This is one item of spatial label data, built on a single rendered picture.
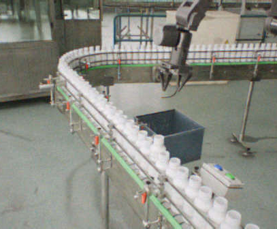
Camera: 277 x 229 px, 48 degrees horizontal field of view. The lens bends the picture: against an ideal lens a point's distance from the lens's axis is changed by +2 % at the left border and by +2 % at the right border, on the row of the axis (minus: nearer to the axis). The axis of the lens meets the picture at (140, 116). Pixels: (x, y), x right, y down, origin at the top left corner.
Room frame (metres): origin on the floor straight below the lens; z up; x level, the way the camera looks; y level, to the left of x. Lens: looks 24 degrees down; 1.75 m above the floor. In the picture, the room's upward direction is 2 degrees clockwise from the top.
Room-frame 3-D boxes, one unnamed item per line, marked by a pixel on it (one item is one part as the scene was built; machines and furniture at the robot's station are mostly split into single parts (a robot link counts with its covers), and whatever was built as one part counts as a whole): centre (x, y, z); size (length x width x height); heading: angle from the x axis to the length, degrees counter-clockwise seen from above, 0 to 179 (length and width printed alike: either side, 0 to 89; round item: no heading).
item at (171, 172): (0.93, -0.13, 1.08); 0.06 x 0.06 x 0.17
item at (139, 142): (1.13, -0.01, 1.08); 0.06 x 0.06 x 0.17
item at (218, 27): (5.63, -0.97, 0.59); 1.10 x 0.62 x 1.18; 101
